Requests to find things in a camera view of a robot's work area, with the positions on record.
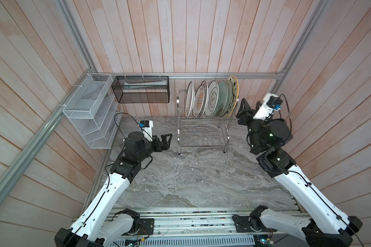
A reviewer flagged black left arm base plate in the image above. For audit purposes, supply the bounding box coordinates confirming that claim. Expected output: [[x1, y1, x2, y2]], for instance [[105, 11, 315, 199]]
[[123, 218, 155, 236]]

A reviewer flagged pale green plate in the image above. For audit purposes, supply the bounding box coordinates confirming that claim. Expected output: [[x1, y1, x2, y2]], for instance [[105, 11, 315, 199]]
[[214, 80, 228, 117]]

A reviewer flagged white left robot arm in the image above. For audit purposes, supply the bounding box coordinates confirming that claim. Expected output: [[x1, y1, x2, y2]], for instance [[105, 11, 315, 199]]
[[55, 131, 173, 247]]

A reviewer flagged dark-rim lettered white plate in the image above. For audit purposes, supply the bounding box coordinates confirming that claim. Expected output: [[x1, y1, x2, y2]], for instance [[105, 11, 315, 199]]
[[200, 80, 208, 117]]

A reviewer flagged cat and stars orange-rim plate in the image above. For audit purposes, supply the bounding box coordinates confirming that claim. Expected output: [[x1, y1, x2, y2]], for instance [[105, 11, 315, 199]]
[[226, 76, 239, 117]]

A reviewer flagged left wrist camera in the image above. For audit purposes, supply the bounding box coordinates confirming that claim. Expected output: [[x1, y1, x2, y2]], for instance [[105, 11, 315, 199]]
[[139, 120, 154, 142]]

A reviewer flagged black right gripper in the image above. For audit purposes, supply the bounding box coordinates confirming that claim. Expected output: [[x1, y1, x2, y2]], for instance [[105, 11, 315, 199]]
[[237, 100, 274, 156]]

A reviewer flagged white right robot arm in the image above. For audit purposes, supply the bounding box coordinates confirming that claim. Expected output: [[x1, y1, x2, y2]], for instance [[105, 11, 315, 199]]
[[234, 94, 363, 247]]

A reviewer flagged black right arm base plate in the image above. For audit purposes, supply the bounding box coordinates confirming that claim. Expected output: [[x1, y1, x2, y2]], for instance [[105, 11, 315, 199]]
[[232, 215, 262, 233]]

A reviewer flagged white plate with flower outline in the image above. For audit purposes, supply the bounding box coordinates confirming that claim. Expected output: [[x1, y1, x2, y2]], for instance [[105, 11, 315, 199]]
[[204, 80, 218, 117]]

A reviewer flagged black mesh wall basket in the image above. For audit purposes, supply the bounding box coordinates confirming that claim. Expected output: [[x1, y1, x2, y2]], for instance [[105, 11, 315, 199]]
[[111, 76, 171, 104]]

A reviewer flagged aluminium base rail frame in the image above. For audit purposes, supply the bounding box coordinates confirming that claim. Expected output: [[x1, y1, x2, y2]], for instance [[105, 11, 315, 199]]
[[111, 207, 307, 247]]

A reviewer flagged cream plate with berry sprigs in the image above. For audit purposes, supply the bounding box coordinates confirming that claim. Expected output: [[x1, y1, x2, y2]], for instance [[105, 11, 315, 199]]
[[223, 80, 233, 117]]

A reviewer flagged stainless steel dish rack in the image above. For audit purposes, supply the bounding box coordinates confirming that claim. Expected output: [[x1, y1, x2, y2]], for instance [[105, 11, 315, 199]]
[[176, 90, 237, 155]]

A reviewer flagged white wire mesh shelf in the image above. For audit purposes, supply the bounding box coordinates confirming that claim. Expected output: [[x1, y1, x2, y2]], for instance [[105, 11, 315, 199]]
[[63, 73, 119, 149]]

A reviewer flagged orange sunburst plate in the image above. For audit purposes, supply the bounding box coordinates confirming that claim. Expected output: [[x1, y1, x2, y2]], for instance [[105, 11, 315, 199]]
[[185, 81, 195, 117], [193, 84, 204, 118]]

